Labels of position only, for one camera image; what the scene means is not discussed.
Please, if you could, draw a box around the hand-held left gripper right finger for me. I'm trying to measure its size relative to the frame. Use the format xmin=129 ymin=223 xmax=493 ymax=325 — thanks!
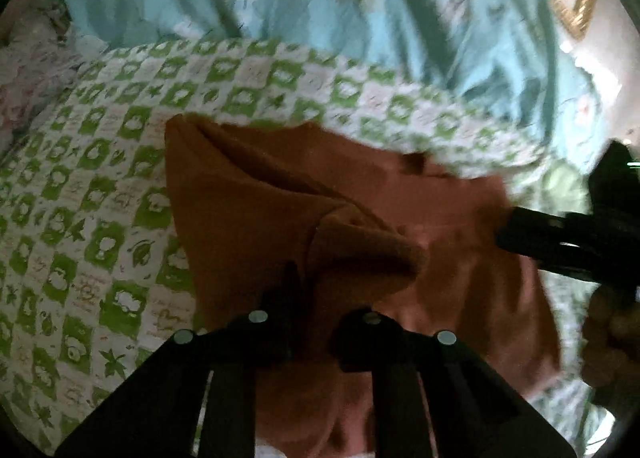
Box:
xmin=327 ymin=310 xmax=577 ymax=458

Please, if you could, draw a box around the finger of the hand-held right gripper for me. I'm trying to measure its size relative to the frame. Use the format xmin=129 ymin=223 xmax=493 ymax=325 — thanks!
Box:
xmin=494 ymin=232 xmax=640 ymax=289
xmin=509 ymin=207 xmax=601 ymax=245

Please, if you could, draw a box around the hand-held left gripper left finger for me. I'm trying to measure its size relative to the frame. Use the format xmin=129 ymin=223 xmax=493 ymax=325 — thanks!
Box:
xmin=55 ymin=262 xmax=302 ymax=458

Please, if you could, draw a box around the brown knit sweater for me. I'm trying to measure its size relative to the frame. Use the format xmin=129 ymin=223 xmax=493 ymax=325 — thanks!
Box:
xmin=164 ymin=114 xmax=564 ymax=458

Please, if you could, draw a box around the person's right hand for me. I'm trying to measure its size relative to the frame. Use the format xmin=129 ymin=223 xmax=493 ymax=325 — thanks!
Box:
xmin=581 ymin=283 xmax=640 ymax=390

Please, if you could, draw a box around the plain green cloth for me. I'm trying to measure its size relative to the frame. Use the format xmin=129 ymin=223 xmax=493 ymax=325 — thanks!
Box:
xmin=515 ymin=162 xmax=592 ymax=219

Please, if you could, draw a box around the green checkered bed sheet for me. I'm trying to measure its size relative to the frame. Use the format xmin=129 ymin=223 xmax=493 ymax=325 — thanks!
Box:
xmin=0 ymin=35 xmax=617 ymax=458

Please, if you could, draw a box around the white pink floral cloth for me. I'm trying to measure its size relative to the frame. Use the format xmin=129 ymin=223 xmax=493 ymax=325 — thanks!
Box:
xmin=0 ymin=12 xmax=83 ymax=151

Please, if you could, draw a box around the pink quilt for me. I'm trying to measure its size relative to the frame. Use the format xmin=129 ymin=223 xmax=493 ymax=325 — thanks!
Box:
xmin=0 ymin=0 xmax=71 ymax=44

